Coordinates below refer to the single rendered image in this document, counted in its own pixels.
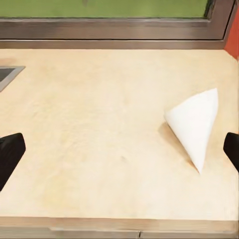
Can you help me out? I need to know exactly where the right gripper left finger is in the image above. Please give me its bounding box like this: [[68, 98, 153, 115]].
[[0, 132, 26, 192]]

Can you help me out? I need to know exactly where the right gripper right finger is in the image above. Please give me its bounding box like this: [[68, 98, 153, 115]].
[[223, 132, 239, 173]]

